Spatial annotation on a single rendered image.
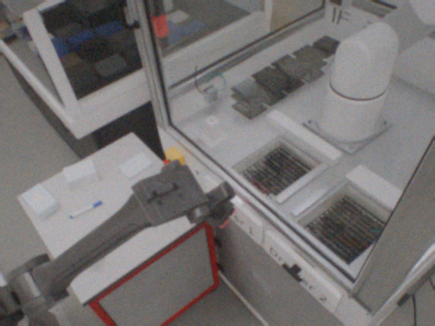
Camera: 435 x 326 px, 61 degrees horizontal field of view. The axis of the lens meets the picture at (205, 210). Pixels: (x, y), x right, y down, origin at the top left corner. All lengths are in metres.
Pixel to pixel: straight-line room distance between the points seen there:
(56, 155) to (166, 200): 2.50
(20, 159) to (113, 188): 1.67
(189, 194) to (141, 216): 0.09
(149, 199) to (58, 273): 0.26
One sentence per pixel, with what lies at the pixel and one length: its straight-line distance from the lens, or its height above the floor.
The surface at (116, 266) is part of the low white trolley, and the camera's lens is 1.38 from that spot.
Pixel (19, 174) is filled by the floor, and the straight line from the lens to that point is 3.06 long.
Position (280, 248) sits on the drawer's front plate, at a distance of 1.16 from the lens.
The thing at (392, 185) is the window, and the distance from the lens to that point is 0.76.
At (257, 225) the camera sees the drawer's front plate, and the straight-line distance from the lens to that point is 1.20.
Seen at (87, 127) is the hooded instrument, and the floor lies 0.84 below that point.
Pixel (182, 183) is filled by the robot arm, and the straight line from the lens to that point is 0.62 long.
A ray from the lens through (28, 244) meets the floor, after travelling 2.61.
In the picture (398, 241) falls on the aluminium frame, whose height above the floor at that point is 1.27.
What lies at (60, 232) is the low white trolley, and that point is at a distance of 1.54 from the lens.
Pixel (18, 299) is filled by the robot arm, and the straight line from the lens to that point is 0.84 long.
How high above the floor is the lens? 1.92
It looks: 54 degrees down
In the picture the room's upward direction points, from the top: 8 degrees counter-clockwise
